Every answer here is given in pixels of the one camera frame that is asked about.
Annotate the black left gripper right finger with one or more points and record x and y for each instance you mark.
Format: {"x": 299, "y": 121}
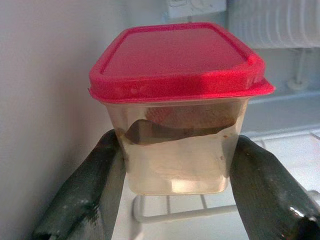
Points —
{"x": 265, "y": 190}

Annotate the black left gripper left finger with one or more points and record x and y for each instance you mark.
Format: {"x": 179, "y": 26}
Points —
{"x": 82, "y": 190}

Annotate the clear container with red lid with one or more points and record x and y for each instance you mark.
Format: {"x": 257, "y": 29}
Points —
{"x": 175, "y": 75}

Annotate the stainless steel fridge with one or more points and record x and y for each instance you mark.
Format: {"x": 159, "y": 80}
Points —
{"x": 50, "y": 75}

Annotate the white ribbed fridge cover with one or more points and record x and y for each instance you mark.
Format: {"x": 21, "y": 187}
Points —
{"x": 275, "y": 22}

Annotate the white fridge control box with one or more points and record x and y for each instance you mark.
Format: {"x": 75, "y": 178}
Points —
{"x": 195, "y": 8}

